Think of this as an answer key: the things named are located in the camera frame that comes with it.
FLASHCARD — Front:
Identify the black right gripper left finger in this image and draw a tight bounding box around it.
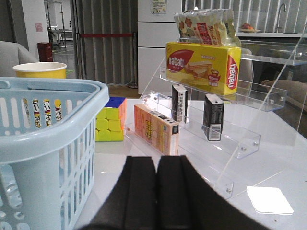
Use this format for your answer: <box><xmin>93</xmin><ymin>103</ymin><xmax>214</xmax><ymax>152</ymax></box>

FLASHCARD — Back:
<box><xmin>85</xmin><ymin>156</ymin><xmax>156</xmax><ymax>230</ymax></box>

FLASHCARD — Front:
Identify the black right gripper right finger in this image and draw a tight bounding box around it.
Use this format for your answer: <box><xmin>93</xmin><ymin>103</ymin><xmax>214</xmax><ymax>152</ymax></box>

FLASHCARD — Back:
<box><xmin>157</xmin><ymin>156</ymin><xmax>266</xmax><ymax>230</ymax></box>

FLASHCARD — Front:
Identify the black tissue pack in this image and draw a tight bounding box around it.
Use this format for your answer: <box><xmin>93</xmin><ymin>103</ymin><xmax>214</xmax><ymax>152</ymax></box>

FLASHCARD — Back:
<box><xmin>172</xmin><ymin>84</ymin><xmax>188</xmax><ymax>123</ymax></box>
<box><xmin>202</xmin><ymin>94</ymin><xmax>224</xmax><ymax>141</ymax></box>

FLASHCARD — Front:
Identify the light blue plastic basket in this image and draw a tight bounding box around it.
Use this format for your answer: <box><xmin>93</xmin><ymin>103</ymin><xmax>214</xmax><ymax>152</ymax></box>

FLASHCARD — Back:
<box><xmin>0</xmin><ymin>77</ymin><xmax>109</xmax><ymax>230</ymax></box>

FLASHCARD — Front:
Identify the orange snack box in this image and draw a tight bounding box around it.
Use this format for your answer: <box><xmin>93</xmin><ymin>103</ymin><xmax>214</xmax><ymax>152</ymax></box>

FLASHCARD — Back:
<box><xmin>134</xmin><ymin>103</ymin><xmax>179</xmax><ymax>155</ymax></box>

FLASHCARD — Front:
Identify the white square coaster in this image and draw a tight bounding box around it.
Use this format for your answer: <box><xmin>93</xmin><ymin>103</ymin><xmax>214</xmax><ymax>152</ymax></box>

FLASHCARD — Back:
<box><xmin>247</xmin><ymin>186</ymin><xmax>294</xmax><ymax>215</ymax></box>

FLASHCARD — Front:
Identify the colourful rubik's cube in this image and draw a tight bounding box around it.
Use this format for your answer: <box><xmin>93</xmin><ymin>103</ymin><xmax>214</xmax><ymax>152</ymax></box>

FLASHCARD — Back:
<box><xmin>95</xmin><ymin>97</ymin><xmax>127</xmax><ymax>142</ymax></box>

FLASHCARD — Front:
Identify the clear acrylic display shelf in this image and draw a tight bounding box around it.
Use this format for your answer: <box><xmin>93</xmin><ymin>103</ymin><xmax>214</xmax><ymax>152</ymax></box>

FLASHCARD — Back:
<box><xmin>139</xmin><ymin>33</ymin><xmax>307</xmax><ymax>198</ymax></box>

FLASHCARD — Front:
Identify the yellow nabati wafer box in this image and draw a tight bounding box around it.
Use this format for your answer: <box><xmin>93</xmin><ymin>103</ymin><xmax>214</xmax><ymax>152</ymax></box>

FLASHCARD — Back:
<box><xmin>165</xmin><ymin>42</ymin><xmax>241</xmax><ymax>95</ymax></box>

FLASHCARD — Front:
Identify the yellow snack bag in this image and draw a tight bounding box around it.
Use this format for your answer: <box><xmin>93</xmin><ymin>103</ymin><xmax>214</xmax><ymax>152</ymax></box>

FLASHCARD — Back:
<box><xmin>174</xmin><ymin>9</ymin><xmax>241</xmax><ymax>47</ymax></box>

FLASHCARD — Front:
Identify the red box on floor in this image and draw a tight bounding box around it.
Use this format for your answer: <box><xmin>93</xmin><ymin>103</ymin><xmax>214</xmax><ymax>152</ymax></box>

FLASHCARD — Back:
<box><xmin>37</xmin><ymin>42</ymin><xmax>53</xmax><ymax>62</ymax></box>

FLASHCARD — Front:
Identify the plate of fruit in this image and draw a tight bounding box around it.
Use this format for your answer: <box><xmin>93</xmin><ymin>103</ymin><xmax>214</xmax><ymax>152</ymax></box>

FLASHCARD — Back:
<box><xmin>239</xmin><ymin>23</ymin><xmax>261</xmax><ymax>33</ymax></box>

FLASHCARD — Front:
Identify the silver kitchen faucet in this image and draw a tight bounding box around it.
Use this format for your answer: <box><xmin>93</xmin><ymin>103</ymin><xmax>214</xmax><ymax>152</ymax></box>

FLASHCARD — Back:
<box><xmin>275</xmin><ymin>2</ymin><xmax>288</xmax><ymax>34</ymax></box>

